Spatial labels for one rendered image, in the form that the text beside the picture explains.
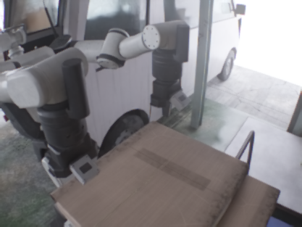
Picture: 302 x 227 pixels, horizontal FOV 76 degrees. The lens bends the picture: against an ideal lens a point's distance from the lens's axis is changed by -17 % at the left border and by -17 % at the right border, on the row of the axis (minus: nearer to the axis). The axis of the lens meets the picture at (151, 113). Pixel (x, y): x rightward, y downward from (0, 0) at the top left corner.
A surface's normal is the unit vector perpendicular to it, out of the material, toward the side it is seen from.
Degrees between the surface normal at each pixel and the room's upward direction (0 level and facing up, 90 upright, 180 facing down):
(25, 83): 90
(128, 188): 0
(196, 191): 0
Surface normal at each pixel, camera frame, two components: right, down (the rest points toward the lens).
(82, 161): 0.38, -0.55
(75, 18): 0.23, 0.33
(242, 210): -0.01, -0.83
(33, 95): -0.42, 0.50
